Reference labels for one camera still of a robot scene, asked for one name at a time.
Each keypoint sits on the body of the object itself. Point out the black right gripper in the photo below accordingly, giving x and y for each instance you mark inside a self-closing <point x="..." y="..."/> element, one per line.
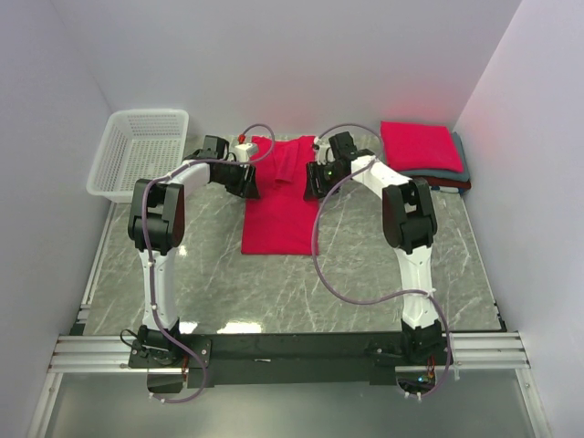
<point x="313" y="172"/>

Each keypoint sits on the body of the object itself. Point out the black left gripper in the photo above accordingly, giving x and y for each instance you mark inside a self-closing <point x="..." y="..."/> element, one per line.
<point x="246" y="189"/>

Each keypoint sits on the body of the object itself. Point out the pink-red t shirt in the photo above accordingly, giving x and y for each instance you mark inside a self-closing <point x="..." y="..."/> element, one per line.
<point x="280" y="221"/>

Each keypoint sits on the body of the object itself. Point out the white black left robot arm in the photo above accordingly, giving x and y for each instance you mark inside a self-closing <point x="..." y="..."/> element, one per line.
<point x="156" y="226"/>

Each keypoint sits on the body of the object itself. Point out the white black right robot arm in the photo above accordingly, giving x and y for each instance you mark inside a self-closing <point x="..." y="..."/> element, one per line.
<point x="409" y="226"/>

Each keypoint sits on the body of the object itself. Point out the white plastic basket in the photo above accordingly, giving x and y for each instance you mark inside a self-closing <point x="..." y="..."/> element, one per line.
<point x="137" y="144"/>

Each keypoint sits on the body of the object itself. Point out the folded dark red t shirt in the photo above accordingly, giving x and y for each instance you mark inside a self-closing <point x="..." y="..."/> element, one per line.
<point x="446" y="185"/>

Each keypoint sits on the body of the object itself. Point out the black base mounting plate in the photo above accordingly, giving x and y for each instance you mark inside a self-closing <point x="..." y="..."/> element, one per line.
<point x="231" y="372"/>

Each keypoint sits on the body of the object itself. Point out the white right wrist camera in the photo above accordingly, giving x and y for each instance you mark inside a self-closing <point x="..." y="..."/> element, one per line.
<point x="323" y="153"/>

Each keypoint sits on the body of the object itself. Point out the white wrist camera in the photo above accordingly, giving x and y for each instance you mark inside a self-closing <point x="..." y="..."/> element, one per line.
<point x="323" y="153"/>
<point x="243" y="150"/>

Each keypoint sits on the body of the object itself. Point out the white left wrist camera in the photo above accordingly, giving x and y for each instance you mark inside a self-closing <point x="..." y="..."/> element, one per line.
<point x="243" y="150"/>

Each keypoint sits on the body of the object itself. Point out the aluminium frame rail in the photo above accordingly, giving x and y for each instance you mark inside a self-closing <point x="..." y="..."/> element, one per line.
<point x="469" y="351"/>

